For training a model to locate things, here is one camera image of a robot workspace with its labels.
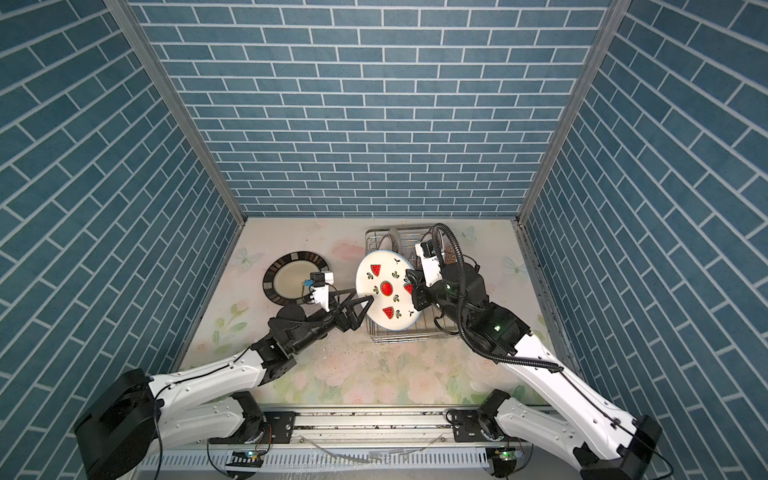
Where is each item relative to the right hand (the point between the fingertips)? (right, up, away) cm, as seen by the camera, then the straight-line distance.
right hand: (405, 267), depth 68 cm
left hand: (-10, -8, +5) cm, 14 cm away
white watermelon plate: (-6, -2, +5) cm, 8 cm away
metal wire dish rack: (0, +7, +28) cm, 29 cm away
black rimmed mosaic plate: (-41, -6, +34) cm, 54 cm away
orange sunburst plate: (-6, +6, +31) cm, 32 cm away
